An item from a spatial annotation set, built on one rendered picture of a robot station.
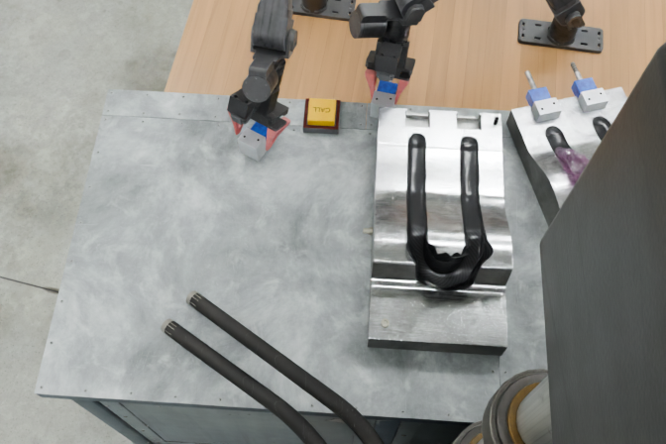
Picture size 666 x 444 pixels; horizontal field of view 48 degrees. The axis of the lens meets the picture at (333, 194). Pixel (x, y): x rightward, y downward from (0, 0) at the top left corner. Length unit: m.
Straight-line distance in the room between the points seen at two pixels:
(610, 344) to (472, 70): 1.50
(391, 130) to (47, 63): 1.70
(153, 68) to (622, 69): 1.67
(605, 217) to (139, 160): 1.42
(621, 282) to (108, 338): 1.30
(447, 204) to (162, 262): 0.59
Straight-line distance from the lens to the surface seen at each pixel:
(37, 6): 3.19
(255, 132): 1.64
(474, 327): 1.47
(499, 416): 0.72
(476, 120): 1.66
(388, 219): 1.46
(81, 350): 1.57
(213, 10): 1.93
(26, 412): 2.45
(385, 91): 1.71
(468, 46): 1.86
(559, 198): 1.57
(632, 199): 0.34
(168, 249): 1.60
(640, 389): 0.32
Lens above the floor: 2.24
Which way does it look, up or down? 63 degrees down
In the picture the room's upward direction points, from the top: straight up
